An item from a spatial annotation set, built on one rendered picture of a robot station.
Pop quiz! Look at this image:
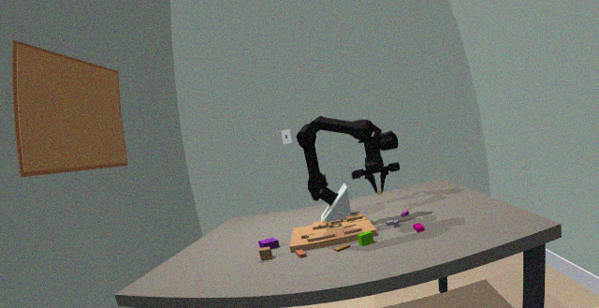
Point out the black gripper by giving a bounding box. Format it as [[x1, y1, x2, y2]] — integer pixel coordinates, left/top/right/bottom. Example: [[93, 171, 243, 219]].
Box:
[[352, 152, 400, 193]]

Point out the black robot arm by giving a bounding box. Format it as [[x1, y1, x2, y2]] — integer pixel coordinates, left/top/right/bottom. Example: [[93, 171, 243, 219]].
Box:
[[297, 116, 398, 206]]

